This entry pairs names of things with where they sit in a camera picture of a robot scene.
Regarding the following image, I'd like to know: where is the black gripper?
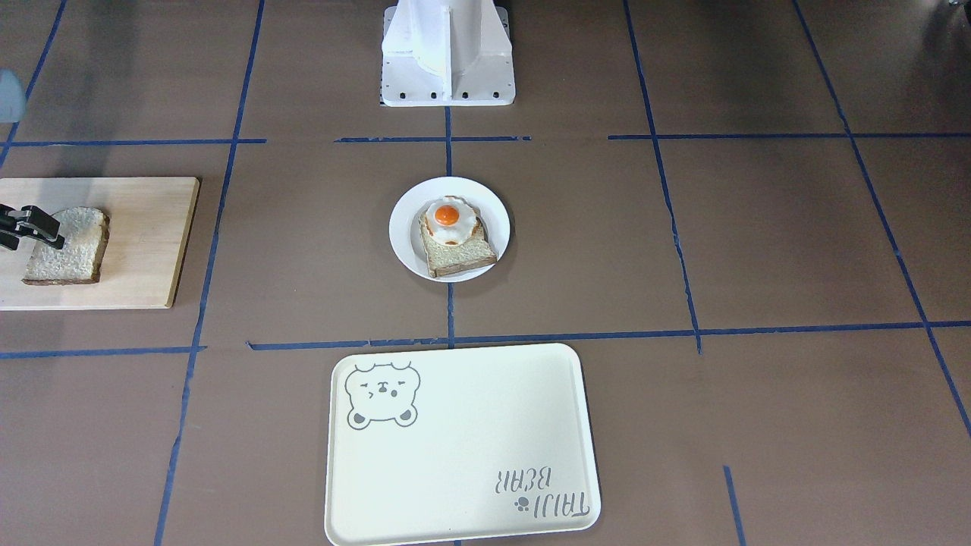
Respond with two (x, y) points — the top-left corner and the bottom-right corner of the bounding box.
(1, 204), (65, 251)

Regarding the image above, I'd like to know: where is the bread slice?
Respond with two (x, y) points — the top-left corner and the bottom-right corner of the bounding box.
(419, 207), (498, 278)
(22, 206), (110, 286)

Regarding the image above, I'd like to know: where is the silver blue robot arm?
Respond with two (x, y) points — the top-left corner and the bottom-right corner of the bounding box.
(1, 68), (65, 251)

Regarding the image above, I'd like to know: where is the white round plate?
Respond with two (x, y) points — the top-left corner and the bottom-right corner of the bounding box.
(388, 177), (512, 283)

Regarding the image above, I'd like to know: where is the bread slice on plate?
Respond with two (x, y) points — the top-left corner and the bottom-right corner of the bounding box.
(419, 207), (498, 278)

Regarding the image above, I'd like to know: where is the wooden cutting board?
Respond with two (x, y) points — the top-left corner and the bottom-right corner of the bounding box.
(1, 177), (199, 311)

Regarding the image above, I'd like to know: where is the fried egg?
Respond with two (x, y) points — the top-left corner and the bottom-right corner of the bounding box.
(422, 196), (479, 246)

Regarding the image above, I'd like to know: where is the cream bear serving tray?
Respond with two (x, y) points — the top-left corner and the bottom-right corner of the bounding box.
(325, 343), (602, 545)

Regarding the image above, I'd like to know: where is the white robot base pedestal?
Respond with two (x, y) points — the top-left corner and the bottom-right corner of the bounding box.
(379, 1), (517, 108)

